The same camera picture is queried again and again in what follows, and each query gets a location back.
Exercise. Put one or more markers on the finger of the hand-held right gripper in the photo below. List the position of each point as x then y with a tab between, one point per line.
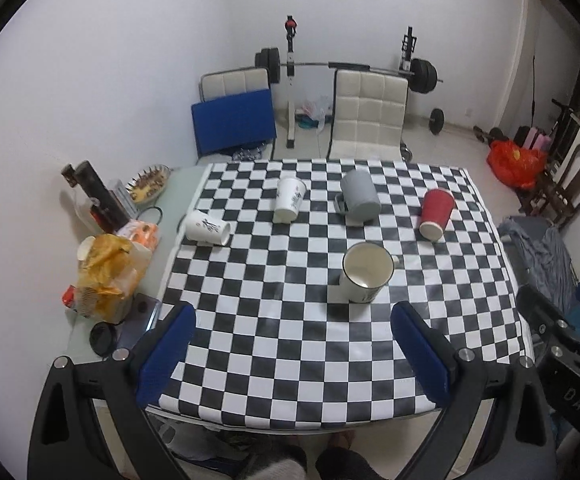
539	310

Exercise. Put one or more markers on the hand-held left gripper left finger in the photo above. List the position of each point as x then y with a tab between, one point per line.
165	355

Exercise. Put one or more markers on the white enamel mug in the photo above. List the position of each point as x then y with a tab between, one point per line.
367	271

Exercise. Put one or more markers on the white plastic bag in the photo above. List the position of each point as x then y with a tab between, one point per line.
315	112

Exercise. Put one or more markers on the grey mug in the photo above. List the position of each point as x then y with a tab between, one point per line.
358	196

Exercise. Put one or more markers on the black cylinder bottle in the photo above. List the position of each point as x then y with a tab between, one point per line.
97	190

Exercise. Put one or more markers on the white leather chair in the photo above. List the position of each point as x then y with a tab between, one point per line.
230	82
367	110

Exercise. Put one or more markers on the grey cloth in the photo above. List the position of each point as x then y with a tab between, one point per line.
544	255

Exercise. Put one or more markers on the orange packet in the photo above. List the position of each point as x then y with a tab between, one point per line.
140	234

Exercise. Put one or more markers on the black round lid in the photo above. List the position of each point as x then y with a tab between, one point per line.
103	340

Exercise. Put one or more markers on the barbell with black plates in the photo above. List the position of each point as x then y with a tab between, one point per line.
320	64

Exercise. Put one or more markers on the white barbell rack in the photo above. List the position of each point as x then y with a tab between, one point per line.
290	100

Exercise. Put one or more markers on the yellow snack bag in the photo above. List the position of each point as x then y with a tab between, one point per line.
110	270

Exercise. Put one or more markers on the blue cushion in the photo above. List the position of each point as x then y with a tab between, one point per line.
235	120

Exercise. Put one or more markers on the person's leg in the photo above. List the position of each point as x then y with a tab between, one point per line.
347	465
280	465

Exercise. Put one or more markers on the brown wooden chair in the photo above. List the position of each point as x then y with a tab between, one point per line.
577	170

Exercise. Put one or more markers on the red paper cup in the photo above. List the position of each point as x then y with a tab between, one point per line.
436	213

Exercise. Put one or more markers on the red snack packet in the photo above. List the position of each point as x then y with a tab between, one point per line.
70	297

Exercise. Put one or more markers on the white printed cup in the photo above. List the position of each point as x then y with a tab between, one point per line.
207	227
290	199

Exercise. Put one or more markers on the small patterned cloth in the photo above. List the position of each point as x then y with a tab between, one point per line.
249	152

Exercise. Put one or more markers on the black white checkered tablecloth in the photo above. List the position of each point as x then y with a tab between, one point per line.
270	285

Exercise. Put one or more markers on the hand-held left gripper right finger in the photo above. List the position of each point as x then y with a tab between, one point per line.
419	355

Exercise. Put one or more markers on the plate of snacks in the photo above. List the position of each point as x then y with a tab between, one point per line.
147	185

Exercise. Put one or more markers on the red plastic bag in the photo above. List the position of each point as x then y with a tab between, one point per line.
514	162

